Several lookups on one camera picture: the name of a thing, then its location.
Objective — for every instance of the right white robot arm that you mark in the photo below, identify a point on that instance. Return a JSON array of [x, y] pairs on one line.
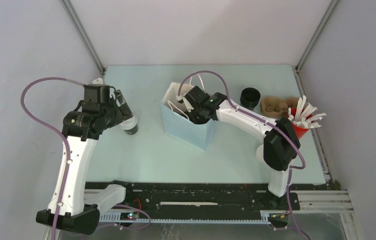
[[279, 141]]

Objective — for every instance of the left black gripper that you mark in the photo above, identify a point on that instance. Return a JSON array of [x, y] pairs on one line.
[[124, 108]]

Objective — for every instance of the white plastic lid on table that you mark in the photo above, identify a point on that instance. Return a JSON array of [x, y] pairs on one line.
[[260, 154]]

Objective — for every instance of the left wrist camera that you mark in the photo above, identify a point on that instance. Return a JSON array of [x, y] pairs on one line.
[[98, 81]]

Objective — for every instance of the red cup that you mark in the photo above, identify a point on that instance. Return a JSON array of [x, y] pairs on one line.
[[300, 132]]

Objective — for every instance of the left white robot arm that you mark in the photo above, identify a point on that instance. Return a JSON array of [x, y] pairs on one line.
[[68, 210]]

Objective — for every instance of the light blue paper bag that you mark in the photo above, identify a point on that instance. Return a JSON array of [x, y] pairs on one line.
[[178, 121]]

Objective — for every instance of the brown cardboard cup carrier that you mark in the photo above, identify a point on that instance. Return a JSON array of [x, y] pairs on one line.
[[275, 107]]

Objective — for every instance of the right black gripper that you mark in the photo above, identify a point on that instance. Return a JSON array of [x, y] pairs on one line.
[[190, 115]]

